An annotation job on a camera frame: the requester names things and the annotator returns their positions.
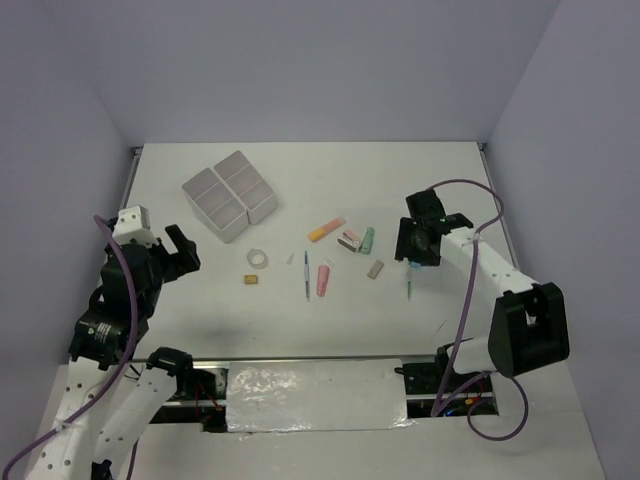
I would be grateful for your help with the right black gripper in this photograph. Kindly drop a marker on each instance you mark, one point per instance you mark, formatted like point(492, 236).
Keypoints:
point(404, 248)

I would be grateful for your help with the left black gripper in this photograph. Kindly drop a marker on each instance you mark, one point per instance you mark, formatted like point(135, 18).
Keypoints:
point(187, 258)

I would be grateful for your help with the blue pen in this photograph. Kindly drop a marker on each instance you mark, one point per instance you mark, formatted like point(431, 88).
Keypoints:
point(307, 276)

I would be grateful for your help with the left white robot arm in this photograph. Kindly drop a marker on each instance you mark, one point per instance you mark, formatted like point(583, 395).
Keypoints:
point(90, 437)

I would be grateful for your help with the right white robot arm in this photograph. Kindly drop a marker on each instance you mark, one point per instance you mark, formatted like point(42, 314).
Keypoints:
point(528, 328)

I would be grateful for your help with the grey eraser block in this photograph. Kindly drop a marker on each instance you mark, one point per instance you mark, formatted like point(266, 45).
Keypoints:
point(375, 269)

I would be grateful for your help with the small brown eraser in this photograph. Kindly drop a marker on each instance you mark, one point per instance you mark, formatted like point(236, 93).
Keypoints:
point(251, 280)

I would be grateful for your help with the left white divided container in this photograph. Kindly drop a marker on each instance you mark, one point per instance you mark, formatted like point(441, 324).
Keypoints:
point(215, 205)

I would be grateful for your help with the white divided container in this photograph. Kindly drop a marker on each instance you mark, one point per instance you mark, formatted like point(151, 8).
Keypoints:
point(215, 205)
point(248, 185)

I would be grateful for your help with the pink correction tape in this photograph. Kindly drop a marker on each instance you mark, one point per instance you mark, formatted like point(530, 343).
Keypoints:
point(350, 241)

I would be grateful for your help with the clear tape roll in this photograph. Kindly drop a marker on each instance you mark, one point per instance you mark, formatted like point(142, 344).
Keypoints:
point(257, 259)

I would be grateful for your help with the orange pink highlighter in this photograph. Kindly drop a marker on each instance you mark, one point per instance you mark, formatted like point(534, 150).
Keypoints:
point(324, 230)

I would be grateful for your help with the right white divided container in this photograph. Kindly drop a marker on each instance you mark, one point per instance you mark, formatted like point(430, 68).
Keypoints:
point(248, 185)

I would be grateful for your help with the silver foil cover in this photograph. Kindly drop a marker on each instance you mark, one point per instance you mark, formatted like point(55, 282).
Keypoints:
point(355, 395)

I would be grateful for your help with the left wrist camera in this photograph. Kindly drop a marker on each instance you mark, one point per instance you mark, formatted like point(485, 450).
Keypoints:
point(133, 225)

